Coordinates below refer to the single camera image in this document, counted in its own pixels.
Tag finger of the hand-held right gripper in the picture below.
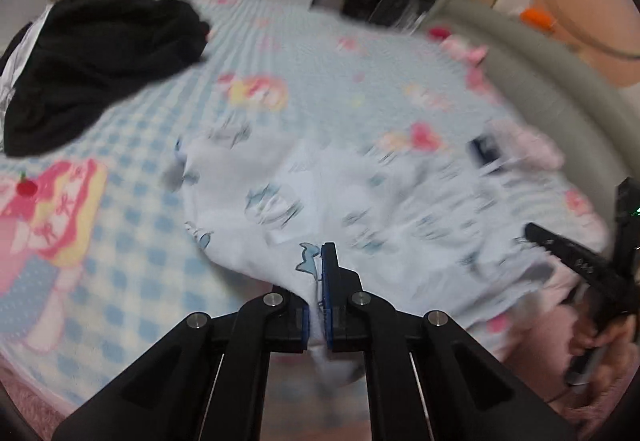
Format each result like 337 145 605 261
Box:
522 222 622 290

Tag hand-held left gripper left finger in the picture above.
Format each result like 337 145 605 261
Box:
52 288 311 441

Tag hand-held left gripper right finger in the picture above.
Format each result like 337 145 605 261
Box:
320 242 578 441

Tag light blue printed pajama pants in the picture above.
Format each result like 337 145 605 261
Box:
172 121 613 387

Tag person's right hand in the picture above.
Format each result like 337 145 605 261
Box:
570 315 639 363

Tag pale pink small garment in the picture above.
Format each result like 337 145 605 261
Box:
492 120 567 172

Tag navy white small garment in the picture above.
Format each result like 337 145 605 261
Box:
467 135 507 174

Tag grey padded headboard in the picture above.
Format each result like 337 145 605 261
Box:
422 0 640 232

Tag blue checked cartoon blanket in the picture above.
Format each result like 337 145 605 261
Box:
0 0 616 422

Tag pink plush toy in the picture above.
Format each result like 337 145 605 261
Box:
429 25 490 64

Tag orange carrot plush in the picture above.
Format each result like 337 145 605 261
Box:
519 7 557 31

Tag round table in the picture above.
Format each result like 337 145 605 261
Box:
529 0 640 88

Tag black garment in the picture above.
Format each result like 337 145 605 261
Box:
2 0 212 158

